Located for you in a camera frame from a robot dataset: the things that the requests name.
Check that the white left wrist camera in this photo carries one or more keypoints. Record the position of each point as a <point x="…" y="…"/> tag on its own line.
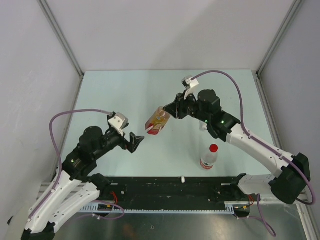
<point x="119" y="122"/>

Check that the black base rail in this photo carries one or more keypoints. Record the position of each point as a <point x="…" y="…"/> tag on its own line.
<point x="169" y="193"/>

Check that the aluminium corner frame post left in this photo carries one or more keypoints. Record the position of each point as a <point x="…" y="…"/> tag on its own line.
<point x="48" y="13"/>

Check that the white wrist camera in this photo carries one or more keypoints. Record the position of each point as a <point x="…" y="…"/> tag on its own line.
<point x="119" y="122"/>
<point x="190" y="83"/>

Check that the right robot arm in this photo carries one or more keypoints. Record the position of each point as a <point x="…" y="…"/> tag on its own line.
<point x="289" y="174"/>

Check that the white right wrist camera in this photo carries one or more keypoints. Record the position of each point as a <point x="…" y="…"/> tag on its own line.
<point x="190" y="83"/>

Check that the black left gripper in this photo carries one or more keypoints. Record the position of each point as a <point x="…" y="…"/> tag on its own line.
<point x="132" y="144"/>

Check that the aluminium corner frame post right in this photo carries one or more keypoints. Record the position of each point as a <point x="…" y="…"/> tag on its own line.
<point x="280" y="34"/>

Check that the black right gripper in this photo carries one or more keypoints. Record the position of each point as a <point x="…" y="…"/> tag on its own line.
<point x="177" y="108"/>

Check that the amber tea bottle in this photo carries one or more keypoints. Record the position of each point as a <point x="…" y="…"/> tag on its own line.
<point x="157" y="121"/>

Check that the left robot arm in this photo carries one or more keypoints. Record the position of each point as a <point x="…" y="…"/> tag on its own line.
<point x="73" y="188"/>

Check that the aluminium corner frame post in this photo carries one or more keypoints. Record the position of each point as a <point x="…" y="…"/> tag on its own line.
<point x="280" y="34"/>
<point x="48" y="13"/>

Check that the red cap water bottle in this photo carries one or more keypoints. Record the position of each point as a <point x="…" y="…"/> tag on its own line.
<point x="209" y="157"/>

